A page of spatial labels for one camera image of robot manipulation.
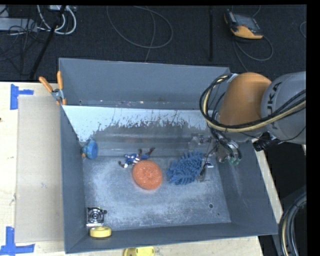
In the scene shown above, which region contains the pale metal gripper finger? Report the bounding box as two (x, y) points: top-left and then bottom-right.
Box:
(197, 161), (215, 182)
(190, 133), (214, 148)

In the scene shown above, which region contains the blue shaggy duster pad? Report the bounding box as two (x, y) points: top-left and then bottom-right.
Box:
(165, 149), (207, 186)

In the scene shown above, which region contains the orange round scrubber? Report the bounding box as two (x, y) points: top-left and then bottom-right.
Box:
(131, 159), (164, 191)

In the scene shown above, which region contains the grey metal bin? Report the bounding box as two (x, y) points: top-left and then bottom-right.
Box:
(57, 57), (280, 255)

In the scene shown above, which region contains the blue toy figure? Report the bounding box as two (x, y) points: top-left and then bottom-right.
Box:
(117, 147), (156, 169)

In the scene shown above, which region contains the blue-green round toy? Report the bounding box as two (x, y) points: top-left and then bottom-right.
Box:
(81, 138), (99, 160)

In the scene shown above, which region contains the pale flat board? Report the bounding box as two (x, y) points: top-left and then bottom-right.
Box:
(14, 94), (65, 244)

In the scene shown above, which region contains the black cylinder on white bracket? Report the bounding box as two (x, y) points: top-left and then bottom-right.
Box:
(251, 134), (279, 152)

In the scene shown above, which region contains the yellow ring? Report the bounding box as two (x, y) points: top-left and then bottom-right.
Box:
(89, 225), (113, 239)

